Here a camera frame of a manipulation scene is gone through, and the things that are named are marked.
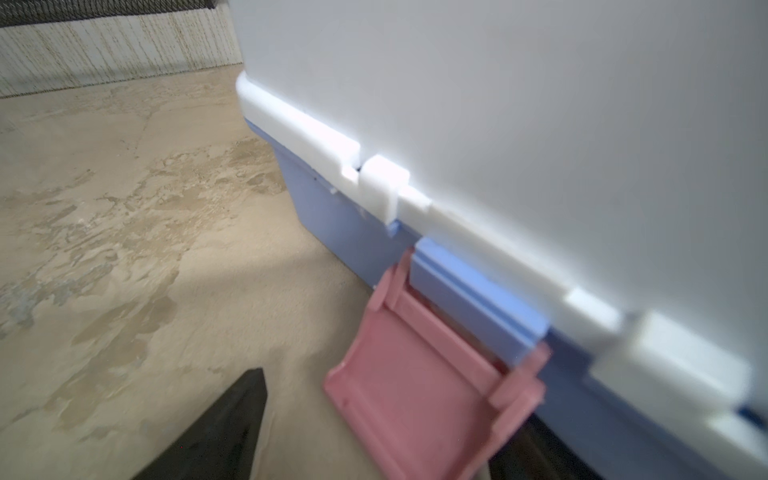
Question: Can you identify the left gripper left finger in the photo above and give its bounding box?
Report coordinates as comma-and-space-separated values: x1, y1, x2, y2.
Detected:
135, 368, 268, 480

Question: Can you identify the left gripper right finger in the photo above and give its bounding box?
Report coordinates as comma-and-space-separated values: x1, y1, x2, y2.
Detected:
489, 415, 601, 480

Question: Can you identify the white and blue toolbox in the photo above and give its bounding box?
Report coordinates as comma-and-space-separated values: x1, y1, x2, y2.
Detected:
230, 1, 767, 479

